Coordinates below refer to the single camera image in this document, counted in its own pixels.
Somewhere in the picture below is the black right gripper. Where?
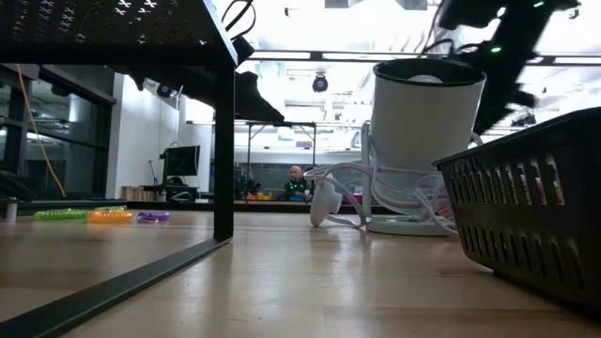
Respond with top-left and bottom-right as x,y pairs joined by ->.
471,58 -> 537,136

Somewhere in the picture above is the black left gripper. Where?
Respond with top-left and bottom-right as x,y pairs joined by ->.
116,64 -> 286,124

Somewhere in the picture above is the black mesh tray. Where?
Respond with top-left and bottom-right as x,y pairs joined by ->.
431,106 -> 601,314

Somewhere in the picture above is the white desk lamp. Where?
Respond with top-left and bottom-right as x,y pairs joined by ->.
361,58 -> 487,238

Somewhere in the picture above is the black desk monitor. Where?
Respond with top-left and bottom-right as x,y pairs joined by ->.
159,144 -> 202,178

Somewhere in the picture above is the person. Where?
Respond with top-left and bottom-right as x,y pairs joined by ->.
283,164 -> 314,202

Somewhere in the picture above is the black perforated metal riser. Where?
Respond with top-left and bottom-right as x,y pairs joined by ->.
0,0 -> 239,338

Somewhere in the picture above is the wooden crate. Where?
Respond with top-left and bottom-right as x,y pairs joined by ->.
120,185 -> 163,203

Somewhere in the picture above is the black distant table frame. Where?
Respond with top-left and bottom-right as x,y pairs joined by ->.
245,120 -> 317,171

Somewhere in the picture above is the black aluminium rig frame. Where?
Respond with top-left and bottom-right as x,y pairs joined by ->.
0,199 -> 391,216

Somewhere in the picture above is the white power cable with plug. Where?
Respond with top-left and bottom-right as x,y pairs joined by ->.
302,161 -> 459,236

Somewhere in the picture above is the purple spiral coil keychain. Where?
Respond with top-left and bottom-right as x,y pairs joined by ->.
137,210 -> 172,223

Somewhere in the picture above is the black window frame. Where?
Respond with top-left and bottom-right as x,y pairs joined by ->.
0,63 -> 117,201

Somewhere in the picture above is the orange spiral coil keychain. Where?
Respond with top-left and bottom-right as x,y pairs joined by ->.
87,210 -> 134,225

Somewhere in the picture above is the yellow extension cable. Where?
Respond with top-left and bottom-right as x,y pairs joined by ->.
15,63 -> 68,199

